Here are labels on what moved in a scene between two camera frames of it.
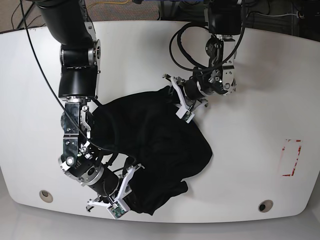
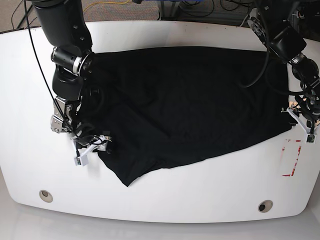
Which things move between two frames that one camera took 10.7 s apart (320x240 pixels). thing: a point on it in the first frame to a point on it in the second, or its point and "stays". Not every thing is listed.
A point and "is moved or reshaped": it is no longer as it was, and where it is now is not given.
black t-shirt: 161,142 is moved or reshaped
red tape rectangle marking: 295,164 stays
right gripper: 189,90 to 308,116
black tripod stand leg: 27,12 stays
